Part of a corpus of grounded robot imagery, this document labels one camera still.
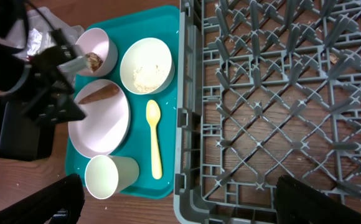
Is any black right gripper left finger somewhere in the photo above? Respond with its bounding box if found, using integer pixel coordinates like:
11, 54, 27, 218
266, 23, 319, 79
0, 174, 85, 224

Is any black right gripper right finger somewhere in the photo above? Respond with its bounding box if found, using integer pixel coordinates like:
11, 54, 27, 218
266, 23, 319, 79
274, 175, 361, 224

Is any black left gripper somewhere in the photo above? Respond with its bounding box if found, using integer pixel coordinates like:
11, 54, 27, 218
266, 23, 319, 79
22, 29, 88, 124

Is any pale green cup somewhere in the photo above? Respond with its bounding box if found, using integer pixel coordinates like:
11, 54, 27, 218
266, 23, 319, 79
85, 155, 139, 200

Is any orange carrot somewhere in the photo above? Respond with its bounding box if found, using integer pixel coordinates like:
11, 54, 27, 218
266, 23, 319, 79
78, 83, 120, 105

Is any white napkin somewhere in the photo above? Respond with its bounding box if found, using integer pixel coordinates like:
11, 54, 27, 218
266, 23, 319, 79
26, 28, 43, 56

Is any pale green bowl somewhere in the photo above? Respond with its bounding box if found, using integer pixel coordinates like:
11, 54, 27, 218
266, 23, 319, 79
120, 37, 175, 95

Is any clear plastic waste bin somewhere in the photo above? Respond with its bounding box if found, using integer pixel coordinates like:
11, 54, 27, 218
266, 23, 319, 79
0, 7, 85, 60

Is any grey dishwasher rack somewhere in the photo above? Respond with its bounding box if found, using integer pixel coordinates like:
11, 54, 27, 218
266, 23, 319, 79
174, 0, 361, 223

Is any black plastic tray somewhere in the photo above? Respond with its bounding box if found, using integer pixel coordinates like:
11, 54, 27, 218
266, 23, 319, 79
0, 96, 55, 161

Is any pink round plate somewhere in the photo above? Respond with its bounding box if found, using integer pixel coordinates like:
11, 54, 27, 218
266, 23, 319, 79
68, 79, 131, 158

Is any pink bowl with nuts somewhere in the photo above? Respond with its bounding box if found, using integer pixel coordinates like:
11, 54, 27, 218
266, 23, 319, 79
76, 28, 118, 77

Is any yellow plastic spoon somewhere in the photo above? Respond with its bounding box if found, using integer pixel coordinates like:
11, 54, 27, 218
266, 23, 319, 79
146, 100, 162, 180

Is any teal serving tray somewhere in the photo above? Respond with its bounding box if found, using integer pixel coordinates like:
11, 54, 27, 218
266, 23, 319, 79
92, 6, 179, 199

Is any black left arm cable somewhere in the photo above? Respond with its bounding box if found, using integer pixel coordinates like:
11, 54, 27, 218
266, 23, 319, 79
24, 0, 59, 32

